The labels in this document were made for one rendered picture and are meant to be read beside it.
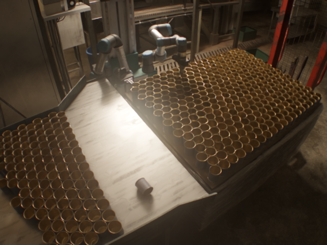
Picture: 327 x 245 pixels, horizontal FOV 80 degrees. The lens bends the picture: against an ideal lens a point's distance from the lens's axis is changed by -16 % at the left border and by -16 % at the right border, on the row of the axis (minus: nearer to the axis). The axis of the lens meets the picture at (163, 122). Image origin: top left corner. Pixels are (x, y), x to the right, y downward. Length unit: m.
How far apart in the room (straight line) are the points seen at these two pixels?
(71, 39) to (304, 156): 3.76
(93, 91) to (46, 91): 1.56
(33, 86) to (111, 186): 2.43
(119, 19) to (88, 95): 0.93
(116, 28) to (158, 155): 1.55
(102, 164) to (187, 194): 0.56
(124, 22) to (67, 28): 1.26
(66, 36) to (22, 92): 1.04
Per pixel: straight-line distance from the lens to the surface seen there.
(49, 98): 3.63
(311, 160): 3.43
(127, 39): 2.64
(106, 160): 1.48
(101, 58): 2.19
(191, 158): 1.45
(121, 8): 2.52
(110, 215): 1.26
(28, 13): 3.17
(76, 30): 3.64
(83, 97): 2.05
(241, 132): 1.59
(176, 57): 1.91
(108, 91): 2.06
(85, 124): 1.76
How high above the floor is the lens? 2.20
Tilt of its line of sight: 42 degrees down
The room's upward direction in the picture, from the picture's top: straight up
